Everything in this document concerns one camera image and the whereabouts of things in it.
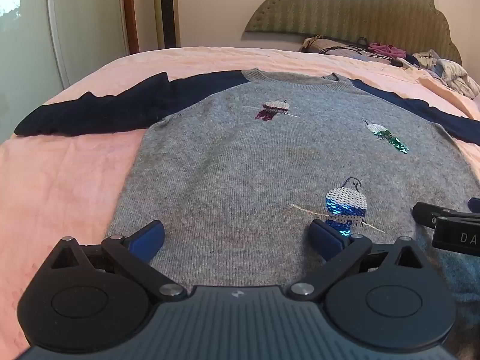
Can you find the beige pillow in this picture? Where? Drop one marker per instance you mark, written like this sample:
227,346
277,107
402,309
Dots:
318,44

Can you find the pink bed blanket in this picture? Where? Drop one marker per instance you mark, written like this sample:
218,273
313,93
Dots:
56,176

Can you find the white wardrobe door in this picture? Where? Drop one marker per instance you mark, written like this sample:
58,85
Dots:
86,18

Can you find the olive padded headboard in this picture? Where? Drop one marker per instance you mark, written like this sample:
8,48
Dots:
356,7

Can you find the pile of grey white clothes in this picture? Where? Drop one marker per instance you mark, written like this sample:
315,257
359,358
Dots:
450,69

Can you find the beige tower fan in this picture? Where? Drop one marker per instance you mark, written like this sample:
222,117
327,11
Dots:
167,7

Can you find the magenta cloth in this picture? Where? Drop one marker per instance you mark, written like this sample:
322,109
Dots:
386,48

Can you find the brown wooden door frame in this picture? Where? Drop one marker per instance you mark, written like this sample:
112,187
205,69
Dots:
130,15

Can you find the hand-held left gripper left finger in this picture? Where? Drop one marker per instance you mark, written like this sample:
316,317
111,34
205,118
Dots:
146,240

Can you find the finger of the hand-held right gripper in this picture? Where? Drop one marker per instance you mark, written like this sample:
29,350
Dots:
474,203
425,213

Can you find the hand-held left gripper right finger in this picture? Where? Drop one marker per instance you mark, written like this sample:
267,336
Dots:
326,242

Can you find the grey sweater with navy sleeves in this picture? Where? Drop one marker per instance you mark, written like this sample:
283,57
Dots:
243,157

